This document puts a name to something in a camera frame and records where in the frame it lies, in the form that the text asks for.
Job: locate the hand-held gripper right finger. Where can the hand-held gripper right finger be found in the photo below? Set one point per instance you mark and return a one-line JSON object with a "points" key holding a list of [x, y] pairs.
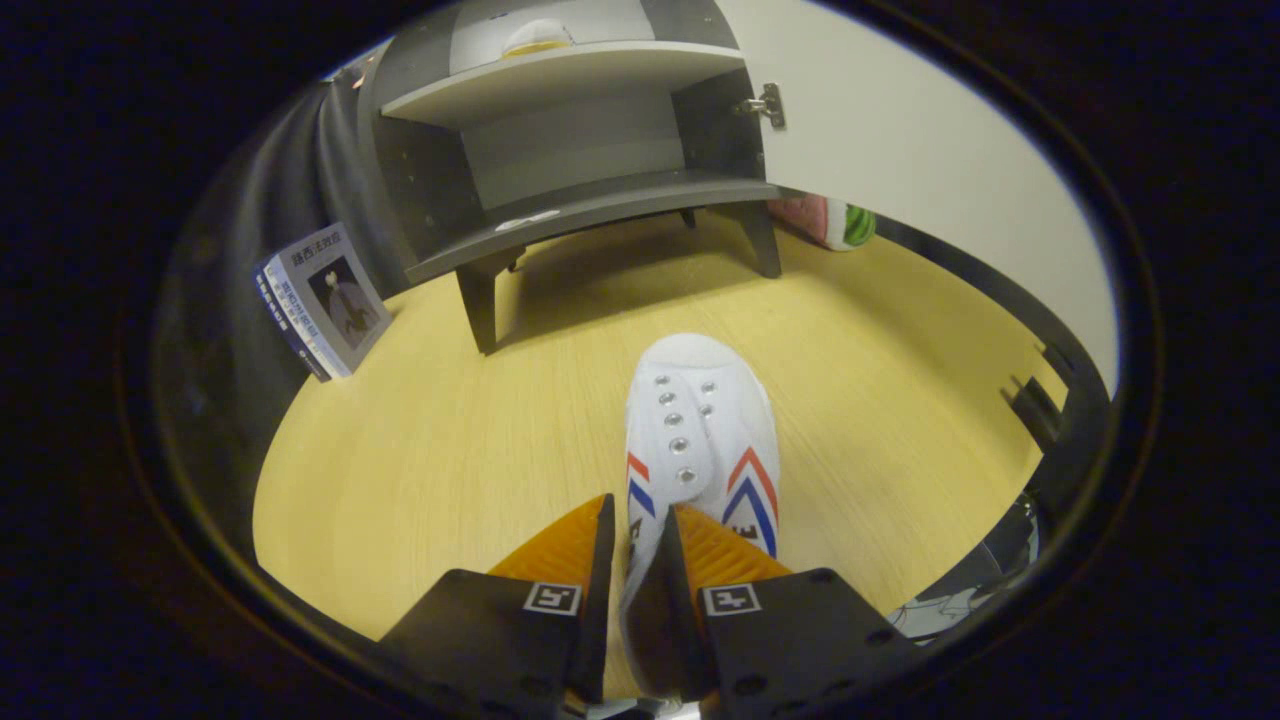
{"points": [[660, 610]]}

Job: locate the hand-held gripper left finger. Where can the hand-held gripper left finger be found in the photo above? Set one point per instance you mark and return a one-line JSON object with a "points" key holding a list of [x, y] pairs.
{"points": [[595, 600]]}

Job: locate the white shoe with striped sides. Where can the white shoe with striped sides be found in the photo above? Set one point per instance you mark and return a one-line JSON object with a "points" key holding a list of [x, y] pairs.
{"points": [[700, 420]]}

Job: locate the dark cloth with white print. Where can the dark cloth with white print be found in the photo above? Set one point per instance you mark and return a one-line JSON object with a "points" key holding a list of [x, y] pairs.
{"points": [[990, 570]]}

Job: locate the white shoe cabinet door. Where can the white shoe cabinet door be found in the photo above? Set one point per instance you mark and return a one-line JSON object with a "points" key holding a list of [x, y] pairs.
{"points": [[900, 150]]}

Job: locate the blue and white book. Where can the blue and white book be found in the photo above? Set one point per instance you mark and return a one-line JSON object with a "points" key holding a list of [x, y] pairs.
{"points": [[325, 300]]}

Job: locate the metal door hinge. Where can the metal door hinge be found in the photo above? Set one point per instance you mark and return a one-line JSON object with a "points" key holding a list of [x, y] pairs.
{"points": [[768, 105]]}

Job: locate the white shoe with yellow sole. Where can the white shoe with yellow sole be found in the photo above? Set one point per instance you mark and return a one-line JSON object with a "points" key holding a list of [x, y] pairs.
{"points": [[537, 38]]}

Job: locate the pink and green plush toy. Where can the pink and green plush toy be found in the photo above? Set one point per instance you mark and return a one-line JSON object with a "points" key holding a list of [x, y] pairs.
{"points": [[825, 218]]}

